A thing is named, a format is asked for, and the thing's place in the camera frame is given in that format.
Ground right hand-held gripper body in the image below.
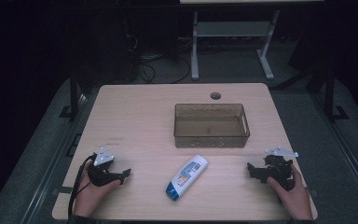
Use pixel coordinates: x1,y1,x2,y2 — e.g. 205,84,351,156
261,146,299,192

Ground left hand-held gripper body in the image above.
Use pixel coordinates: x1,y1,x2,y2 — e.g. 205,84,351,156
88,147,123,188

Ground white bottle with blue cap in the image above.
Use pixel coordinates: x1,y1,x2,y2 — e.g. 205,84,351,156
165,154,210,203

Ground brown transparent plastic box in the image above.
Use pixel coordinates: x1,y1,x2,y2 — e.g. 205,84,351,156
172,103,252,149

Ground person's right hand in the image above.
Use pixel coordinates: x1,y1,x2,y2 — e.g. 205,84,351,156
266,163,314,221

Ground person's left hand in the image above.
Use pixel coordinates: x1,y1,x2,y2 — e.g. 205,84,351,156
72,161,122,218

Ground black tape strip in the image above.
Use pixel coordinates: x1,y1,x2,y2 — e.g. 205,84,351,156
53,185,75,195

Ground dark computer tower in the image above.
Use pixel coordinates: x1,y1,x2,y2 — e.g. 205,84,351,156
83,17,139,84

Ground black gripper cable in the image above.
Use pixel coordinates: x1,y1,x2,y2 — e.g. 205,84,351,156
67,153,97,217

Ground black metal stand post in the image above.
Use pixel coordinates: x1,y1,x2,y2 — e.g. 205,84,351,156
59,69,82,121
322,66,350,123

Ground black floor cables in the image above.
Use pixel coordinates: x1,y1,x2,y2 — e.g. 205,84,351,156
135,53,192,85

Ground white metal table frame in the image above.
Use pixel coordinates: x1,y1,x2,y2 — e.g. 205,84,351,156
190,8,282,82

